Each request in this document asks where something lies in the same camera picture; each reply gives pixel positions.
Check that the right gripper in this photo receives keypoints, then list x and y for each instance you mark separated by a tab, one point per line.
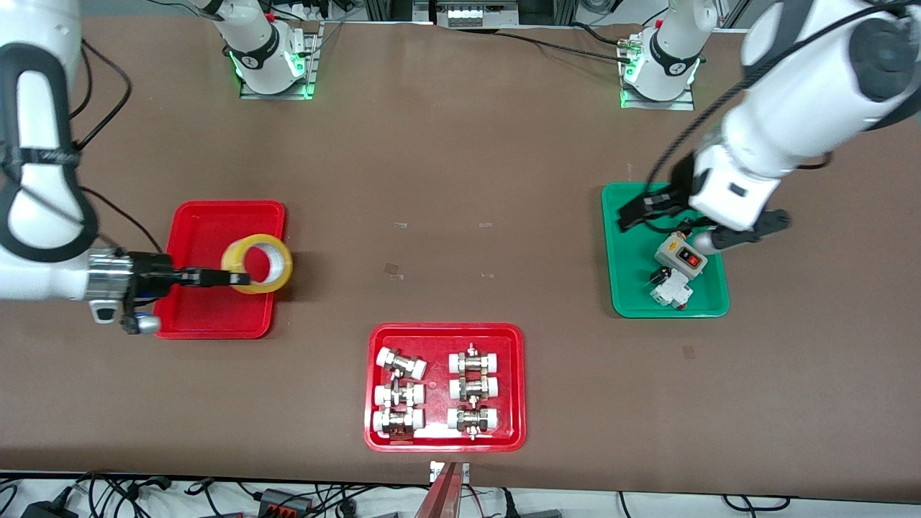
152	274

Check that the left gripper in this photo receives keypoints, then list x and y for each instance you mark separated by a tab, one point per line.
674	191

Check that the yellow tape roll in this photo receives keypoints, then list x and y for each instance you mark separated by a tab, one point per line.
282	270

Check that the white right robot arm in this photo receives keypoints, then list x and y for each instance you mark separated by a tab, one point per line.
43	280

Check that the empty red plastic tray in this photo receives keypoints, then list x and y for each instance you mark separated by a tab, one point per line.
216	223

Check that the green plastic tray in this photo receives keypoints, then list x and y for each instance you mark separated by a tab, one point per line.
633	288

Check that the red tray with fittings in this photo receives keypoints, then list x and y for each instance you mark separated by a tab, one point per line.
439	338

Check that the brass and black connector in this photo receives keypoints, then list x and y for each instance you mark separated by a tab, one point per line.
682	229

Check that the small black knob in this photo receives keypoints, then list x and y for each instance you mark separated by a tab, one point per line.
660	275

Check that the white circuit breaker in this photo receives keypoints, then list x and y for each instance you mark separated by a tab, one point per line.
673	291

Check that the tilted metal pipe fitting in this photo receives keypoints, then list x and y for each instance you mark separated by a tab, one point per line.
401	363

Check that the metal pipe fitting white caps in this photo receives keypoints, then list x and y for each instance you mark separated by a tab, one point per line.
474	388
473	419
398	421
399	394
474	361

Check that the grey power block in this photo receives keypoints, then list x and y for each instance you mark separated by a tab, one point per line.
284	500

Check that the white terminal block device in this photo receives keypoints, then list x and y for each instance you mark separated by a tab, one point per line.
464	14

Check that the black power adapter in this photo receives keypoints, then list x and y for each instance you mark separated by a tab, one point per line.
50	511

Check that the red metal bar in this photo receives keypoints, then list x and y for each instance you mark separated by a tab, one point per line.
440	500

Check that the black plug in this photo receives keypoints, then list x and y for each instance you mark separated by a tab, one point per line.
532	514

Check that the grey switch box red button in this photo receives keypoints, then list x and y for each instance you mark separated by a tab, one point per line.
673	255

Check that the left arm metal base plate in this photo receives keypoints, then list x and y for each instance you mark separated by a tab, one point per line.
683	103

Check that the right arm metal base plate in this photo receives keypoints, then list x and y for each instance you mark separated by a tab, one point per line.
311	65

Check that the small silver bracket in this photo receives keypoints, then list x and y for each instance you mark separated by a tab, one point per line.
434	471

